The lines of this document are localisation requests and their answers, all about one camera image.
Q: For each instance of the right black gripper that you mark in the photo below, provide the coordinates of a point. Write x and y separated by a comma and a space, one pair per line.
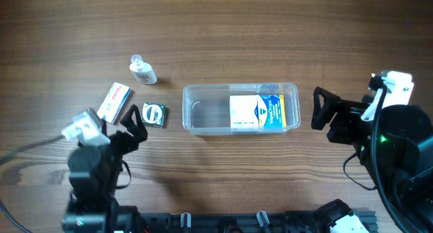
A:
349, 114

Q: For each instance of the white sanitizer bottle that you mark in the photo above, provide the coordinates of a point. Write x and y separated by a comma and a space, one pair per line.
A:
142, 71

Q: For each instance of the white Panadol box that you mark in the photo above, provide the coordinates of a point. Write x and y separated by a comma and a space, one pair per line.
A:
113, 103

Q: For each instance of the clear plastic container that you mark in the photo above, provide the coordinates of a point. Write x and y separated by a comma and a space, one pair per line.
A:
206, 107

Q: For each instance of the dark green square packet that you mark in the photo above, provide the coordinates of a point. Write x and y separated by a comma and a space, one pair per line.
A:
153, 115

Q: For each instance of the blue yellow VapoDrops box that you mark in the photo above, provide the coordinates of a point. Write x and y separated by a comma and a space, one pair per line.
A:
270, 111

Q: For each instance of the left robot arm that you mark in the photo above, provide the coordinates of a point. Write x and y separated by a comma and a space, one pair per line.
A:
94, 170

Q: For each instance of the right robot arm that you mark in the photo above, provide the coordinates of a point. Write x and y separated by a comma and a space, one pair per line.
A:
396, 152

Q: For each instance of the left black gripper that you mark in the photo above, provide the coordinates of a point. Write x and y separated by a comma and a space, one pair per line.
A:
119, 139

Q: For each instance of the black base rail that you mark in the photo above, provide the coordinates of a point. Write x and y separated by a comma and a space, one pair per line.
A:
335, 216

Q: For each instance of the white plaster box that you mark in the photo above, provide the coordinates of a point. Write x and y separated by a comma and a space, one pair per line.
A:
242, 111

